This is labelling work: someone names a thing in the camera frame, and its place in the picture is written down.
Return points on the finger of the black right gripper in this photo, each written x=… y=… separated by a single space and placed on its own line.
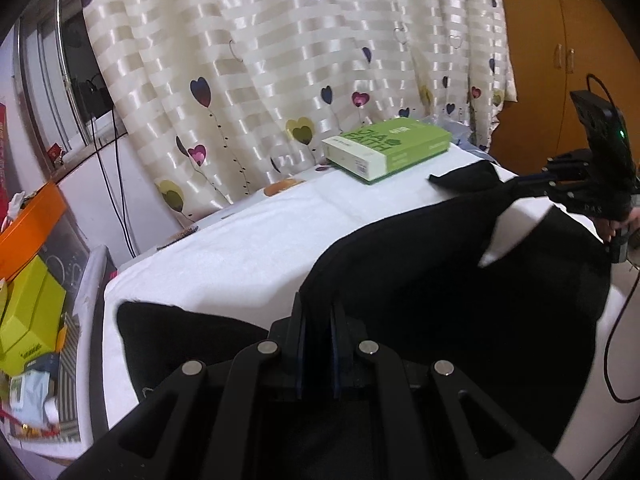
x=534 y=184

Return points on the orange wooden wardrobe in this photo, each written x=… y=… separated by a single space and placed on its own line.
x=553 y=45

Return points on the green and white box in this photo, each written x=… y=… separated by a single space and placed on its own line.
x=374 y=152

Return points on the orange box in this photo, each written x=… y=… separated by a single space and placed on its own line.
x=21 y=241

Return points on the white towel table cover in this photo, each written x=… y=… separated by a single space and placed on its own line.
x=247 y=261

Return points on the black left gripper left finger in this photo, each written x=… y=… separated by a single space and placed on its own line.
x=233 y=420

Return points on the window frame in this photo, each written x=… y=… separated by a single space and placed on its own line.
x=65 y=105

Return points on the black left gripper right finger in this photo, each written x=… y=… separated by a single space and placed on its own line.
x=402 y=420

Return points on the person's right hand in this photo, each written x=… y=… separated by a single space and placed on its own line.
x=607 y=229

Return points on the white heart pattern curtain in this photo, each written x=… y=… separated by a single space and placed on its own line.
x=221 y=98

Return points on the black pants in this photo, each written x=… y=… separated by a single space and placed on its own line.
x=513 y=301

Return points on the yellow green box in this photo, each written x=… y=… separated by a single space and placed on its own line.
x=29 y=325

